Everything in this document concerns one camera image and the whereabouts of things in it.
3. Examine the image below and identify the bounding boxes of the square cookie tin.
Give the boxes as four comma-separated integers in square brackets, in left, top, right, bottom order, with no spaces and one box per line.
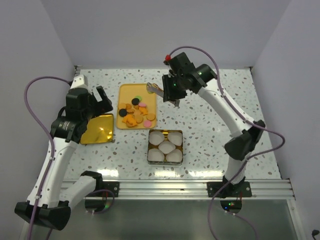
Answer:
[147,129,183,166]

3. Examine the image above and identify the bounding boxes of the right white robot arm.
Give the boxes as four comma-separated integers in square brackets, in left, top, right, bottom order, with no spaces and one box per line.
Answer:
[162,52,266,197]

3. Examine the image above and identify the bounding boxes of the pink round cookie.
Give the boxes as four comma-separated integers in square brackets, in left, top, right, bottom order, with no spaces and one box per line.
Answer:
[138,102,147,108]
[143,120,152,128]

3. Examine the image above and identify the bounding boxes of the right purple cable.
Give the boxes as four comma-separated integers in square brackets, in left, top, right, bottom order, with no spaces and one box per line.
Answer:
[169,45,286,240]

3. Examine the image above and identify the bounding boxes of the round tan biscuit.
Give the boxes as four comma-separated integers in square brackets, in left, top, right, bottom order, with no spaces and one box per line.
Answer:
[133,110,144,124]
[146,113,156,121]

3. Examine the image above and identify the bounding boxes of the orange fish cookie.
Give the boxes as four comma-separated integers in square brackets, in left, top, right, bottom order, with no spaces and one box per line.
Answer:
[122,114,138,128]
[138,107,148,116]

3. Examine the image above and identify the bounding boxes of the left black mounting bracket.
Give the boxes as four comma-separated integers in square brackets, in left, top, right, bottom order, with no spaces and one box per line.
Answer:
[99,181,120,198]

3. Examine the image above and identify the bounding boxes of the gold tin lid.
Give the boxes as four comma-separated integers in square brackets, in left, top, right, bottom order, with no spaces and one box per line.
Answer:
[80,114,114,145]

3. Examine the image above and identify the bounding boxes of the black sandwich cookie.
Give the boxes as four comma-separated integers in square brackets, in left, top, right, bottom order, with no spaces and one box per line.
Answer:
[131,97,140,106]
[118,108,128,118]

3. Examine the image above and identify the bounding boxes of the black mounting bracket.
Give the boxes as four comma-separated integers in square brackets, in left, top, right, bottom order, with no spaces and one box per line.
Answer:
[206,181,253,199]
[99,181,120,198]

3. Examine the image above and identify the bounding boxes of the right black mounting bracket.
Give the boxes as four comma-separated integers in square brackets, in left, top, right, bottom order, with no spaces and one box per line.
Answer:
[206,181,253,199]

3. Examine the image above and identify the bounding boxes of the metal serving tongs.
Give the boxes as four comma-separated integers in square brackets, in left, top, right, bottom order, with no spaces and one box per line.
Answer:
[146,82,180,107]

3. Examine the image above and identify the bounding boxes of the yellow plastic tray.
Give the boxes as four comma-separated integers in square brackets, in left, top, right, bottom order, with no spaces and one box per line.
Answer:
[116,83,157,130]

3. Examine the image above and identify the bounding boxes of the aluminium frame rail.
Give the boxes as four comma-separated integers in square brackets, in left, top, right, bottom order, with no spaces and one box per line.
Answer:
[103,179,295,200]

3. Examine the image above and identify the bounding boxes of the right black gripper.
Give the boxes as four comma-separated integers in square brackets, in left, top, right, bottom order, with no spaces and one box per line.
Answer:
[162,73,187,102]

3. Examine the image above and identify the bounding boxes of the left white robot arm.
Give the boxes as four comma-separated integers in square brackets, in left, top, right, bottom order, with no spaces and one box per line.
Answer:
[14,74,113,231]

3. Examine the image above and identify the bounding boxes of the white paper cup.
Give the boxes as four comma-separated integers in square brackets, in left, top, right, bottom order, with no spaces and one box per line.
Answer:
[166,149,183,163]
[149,131,165,146]
[158,141,176,155]
[147,148,165,162]
[167,131,183,146]

